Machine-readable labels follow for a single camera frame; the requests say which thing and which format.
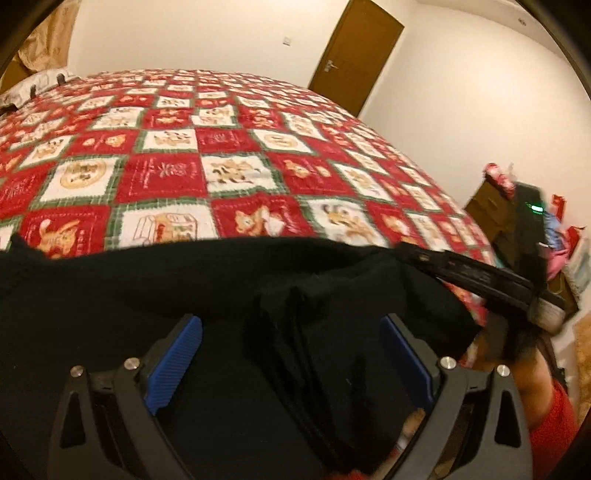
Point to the red checked cloth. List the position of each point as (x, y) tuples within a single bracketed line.
[(501, 177)]

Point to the brown wooden dresser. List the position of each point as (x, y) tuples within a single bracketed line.
[(489, 207)]

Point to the person's right forearm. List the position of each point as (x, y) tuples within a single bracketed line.
[(554, 415)]

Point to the colourful cloth pile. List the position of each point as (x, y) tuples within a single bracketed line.
[(559, 258)]

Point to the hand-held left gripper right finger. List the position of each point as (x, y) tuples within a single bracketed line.
[(406, 364)]

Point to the patterned pillow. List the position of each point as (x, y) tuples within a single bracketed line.
[(32, 85)]

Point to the brown wooden door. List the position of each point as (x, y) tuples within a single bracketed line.
[(355, 55)]

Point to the black pants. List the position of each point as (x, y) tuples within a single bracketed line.
[(184, 286)]

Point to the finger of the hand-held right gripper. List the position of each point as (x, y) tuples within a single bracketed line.
[(471, 272)]

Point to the beige patterned curtain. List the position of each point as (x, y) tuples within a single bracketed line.
[(51, 41)]

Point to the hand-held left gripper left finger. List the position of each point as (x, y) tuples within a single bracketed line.
[(175, 364)]

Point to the red printed patchwork blanket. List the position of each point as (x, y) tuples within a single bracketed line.
[(231, 138)]

